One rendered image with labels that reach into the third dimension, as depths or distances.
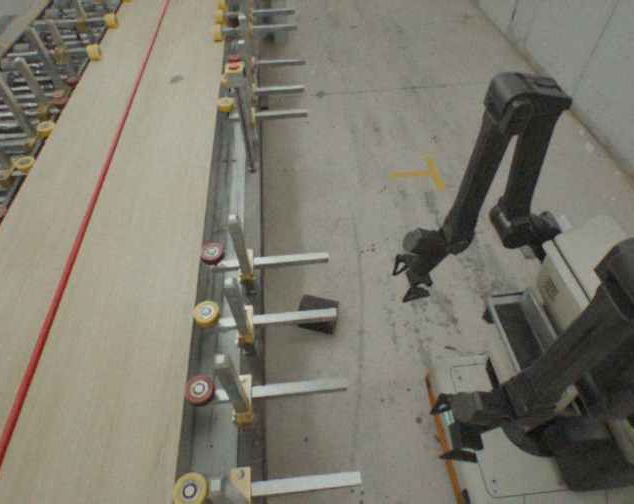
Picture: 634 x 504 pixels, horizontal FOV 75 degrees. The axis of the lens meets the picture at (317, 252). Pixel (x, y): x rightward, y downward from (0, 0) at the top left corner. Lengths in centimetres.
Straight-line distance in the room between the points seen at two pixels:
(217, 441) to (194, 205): 86
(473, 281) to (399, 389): 83
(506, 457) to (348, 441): 67
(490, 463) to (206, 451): 106
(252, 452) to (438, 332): 133
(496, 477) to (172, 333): 129
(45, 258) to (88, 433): 70
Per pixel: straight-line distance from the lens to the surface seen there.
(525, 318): 125
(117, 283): 155
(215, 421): 151
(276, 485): 120
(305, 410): 214
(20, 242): 188
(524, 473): 192
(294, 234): 274
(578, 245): 103
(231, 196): 213
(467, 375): 198
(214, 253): 150
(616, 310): 65
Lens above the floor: 202
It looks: 50 degrees down
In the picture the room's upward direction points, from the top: 3 degrees counter-clockwise
